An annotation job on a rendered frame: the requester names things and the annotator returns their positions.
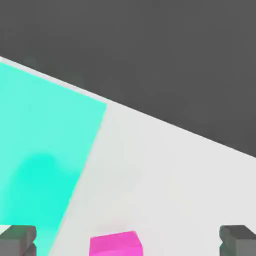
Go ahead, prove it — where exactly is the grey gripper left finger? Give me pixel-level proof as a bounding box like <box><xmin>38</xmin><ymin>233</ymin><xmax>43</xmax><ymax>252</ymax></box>
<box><xmin>0</xmin><ymin>224</ymin><xmax>38</xmax><ymax>256</ymax></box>

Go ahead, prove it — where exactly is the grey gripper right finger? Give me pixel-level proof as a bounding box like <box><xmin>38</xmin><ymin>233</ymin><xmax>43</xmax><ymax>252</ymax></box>
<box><xmin>219</xmin><ymin>224</ymin><xmax>256</xmax><ymax>256</ymax></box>

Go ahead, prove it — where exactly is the large turquoise box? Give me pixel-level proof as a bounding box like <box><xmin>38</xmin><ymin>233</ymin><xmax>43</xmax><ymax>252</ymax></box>
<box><xmin>0</xmin><ymin>62</ymin><xmax>108</xmax><ymax>256</ymax></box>

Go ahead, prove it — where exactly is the small magenta cube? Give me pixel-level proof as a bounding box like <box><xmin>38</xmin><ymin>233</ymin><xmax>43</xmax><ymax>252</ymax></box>
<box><xmin>89</xmin><ymin>230</ymin><xmax>144</xmax><ymax>256</ymax></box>

